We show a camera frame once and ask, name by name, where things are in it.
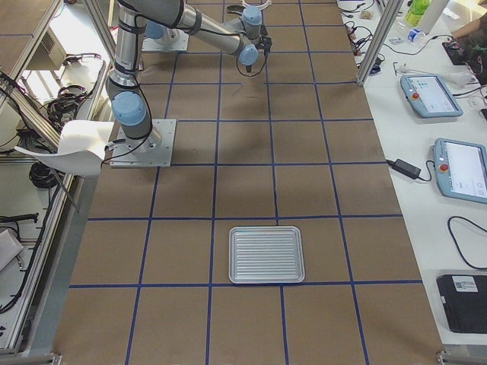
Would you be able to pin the teach pendant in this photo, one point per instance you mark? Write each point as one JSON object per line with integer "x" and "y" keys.
{"x": 460, "y": 169}
{"x": 429, "y": 96}

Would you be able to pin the ribbed metal tray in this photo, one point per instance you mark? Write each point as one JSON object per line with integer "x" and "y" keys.
{"x": 266, "y": 255}

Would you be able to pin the white plastic chair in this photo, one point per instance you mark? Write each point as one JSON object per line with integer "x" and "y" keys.
{"x": 81, "y": 148}

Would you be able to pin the far teach pendant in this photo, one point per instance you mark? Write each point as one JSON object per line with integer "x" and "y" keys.
{"x": 429, "y": 96}

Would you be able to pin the near teach pendant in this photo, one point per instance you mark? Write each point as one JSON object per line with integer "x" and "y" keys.
{"x": 460, "y": 169}

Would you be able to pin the green brake shoe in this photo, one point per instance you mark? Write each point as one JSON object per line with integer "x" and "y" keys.
{"x": 235, "y": 9}

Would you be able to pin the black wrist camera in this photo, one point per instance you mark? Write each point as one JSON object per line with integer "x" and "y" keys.
{"x": 265, "y": 44}

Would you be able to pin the black power adapter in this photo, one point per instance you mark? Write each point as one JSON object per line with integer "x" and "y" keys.
{"x": 404, "y": 168}

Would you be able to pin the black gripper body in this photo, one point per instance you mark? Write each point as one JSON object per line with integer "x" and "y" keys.
{"x": 248, "y": 69}

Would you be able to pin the black flat box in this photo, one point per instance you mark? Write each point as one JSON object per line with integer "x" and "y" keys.
{"x": 464, "y": 302}

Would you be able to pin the white curved plastic bracket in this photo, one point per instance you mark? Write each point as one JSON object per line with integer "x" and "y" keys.
{"x": 261, "y": 7}

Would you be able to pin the aluminium frame post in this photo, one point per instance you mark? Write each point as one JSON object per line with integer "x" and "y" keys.
{"x": 385, "y": 23}

